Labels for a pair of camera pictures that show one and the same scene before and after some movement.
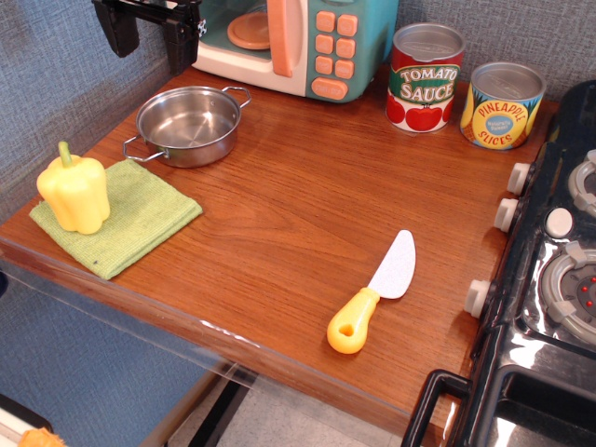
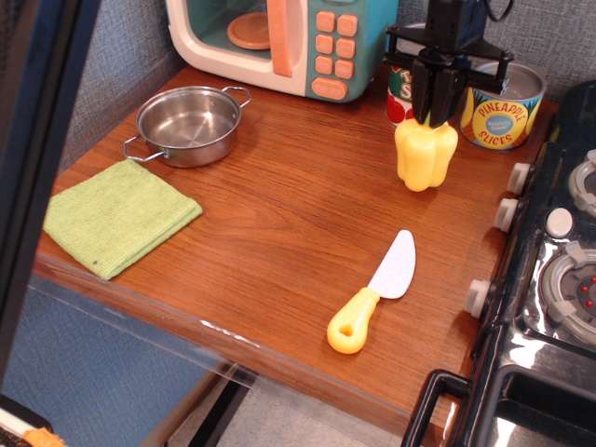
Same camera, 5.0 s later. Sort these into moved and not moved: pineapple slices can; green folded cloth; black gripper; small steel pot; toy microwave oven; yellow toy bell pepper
Moved: black gripper; yellow toy bell pepper
Not moved: pineapple slices can; small steel pot; toy microwave oven; green folded cloth
